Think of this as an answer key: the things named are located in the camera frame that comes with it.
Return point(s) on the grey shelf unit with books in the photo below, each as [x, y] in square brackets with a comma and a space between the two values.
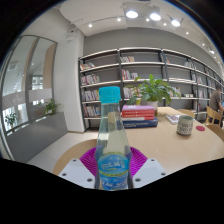
[146, 66]

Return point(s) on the green planter plant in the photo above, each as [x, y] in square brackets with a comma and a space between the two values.
[11, 119]
[51, 106]

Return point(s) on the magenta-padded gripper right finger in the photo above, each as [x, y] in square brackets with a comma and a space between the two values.
[150, 171]

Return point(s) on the slatted wooden chairs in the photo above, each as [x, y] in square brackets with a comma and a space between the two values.
[213, 115]

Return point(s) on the clear bottle with blue cap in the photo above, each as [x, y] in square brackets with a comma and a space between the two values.
[113, 143]

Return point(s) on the thick blue book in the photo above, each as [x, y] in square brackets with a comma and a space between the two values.
[141, 124]

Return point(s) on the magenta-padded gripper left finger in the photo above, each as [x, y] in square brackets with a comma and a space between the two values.
[78, 171]

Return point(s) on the open white magazine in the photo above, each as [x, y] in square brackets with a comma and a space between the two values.
[173, 118]

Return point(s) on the ceiling lights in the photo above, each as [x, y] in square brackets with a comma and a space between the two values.
[155, 16]

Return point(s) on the red book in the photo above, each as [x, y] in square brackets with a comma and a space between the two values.
[138, 118]
[138, 113]

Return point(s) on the green potted plant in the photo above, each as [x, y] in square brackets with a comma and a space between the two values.
[153, 90]

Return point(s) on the grey patterned cup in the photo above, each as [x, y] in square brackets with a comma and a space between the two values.
[185, 126]

